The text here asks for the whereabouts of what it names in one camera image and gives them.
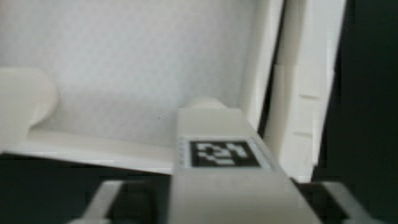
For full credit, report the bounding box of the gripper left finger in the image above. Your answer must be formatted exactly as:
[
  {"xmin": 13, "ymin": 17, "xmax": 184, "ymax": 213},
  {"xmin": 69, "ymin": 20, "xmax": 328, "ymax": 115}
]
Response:
[{"xmin": 67, "ymin": 180, "xmax": 166, "ymax": 224}]

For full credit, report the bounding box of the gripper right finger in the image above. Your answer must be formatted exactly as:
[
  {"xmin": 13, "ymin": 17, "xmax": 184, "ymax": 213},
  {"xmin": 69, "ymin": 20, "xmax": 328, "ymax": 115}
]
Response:
[{"xmin": 294, "ymin": 182, "xmax": 380, "ymax": 224}]

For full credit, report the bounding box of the white desk top tray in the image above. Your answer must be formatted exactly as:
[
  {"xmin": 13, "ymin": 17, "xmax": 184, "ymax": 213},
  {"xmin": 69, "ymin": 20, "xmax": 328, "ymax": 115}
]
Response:
[{"xmin": 0, "ymin": 0, "xmax": 284, "ymax": 173}]

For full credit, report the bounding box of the white front fence bar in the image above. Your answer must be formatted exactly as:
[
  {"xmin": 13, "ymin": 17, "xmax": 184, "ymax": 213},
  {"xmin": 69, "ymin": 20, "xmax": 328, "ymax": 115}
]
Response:
[{"xmin": 264, "ymin": 0, "xmax": 346, "ymax": 182}]

